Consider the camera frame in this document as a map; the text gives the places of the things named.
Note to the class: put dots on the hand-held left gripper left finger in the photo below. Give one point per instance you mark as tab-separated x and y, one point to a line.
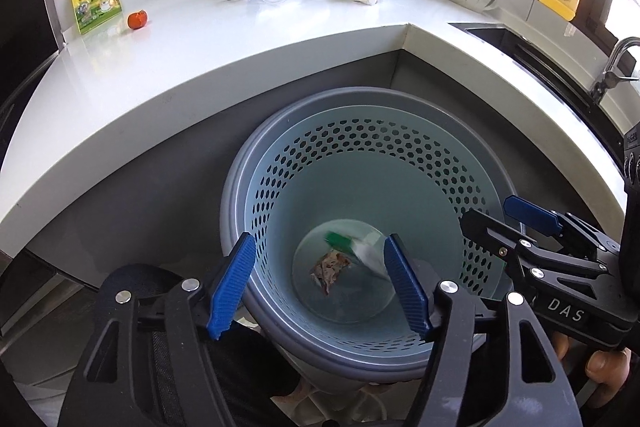
232	287

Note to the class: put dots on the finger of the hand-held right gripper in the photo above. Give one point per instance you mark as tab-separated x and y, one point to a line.
490	232
530	212

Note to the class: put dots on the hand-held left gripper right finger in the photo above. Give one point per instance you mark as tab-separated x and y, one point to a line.
405	287

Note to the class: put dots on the grey perforated plastic bin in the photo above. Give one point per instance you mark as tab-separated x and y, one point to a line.
360	187

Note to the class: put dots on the person's right hand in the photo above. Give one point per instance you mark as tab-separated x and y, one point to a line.
607	364

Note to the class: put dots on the brown crumpled wrapper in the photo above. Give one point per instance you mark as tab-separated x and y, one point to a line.
330	269

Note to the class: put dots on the black kitchen sink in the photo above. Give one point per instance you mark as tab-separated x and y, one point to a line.
525	52

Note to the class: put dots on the chrome faucet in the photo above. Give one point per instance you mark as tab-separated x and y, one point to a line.
612	72

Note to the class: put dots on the small orange fruit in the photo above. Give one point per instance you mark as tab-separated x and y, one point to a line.
137	20

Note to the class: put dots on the black kitchen stove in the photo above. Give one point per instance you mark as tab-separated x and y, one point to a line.
20	17

